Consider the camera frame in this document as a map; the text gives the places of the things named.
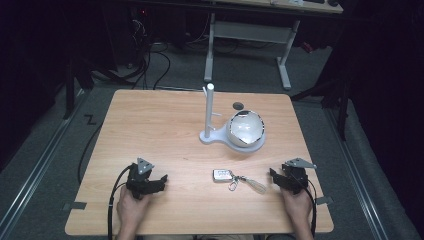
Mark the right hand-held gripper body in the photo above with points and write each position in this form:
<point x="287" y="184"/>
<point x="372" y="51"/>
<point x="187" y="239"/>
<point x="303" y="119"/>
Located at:
<point x="295" y="180"/>

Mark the metal floor rail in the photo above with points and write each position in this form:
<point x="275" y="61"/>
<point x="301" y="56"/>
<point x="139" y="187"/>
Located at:
<point x="36" y="166"/>
<point x="356" y="173"/>

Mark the white stand with pole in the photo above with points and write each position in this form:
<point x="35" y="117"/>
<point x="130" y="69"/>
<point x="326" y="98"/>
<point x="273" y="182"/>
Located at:
<point x="209" y="123"/>

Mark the white round bowl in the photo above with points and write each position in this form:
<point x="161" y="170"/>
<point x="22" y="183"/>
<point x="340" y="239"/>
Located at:
<point x="245" y="128"/>

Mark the silver car key with keyring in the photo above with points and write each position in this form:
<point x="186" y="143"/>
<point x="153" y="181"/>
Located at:
<point x="222" y="175"/>

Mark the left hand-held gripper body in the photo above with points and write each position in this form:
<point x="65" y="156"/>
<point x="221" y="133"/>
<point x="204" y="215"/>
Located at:
<point x="136" y="182"/>

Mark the person's left hand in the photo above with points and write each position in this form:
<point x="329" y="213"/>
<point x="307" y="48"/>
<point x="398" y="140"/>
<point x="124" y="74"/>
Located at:
<point x="131" y="210"/>

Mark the black metal stand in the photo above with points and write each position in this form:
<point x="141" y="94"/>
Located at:
<point x="75" y="80"/>
<point x="336" y="100"/>

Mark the person's right hand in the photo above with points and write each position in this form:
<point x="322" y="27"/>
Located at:
<point x="297" y="206"/>

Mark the wooden desk with grey legs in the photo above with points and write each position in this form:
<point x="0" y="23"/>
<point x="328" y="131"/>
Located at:
<point x="253" y="31"/>

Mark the grey tape piece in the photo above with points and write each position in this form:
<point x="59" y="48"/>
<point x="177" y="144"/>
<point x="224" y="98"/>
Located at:
<point x="75" y="206"/>
<point x="324" y="200"/>

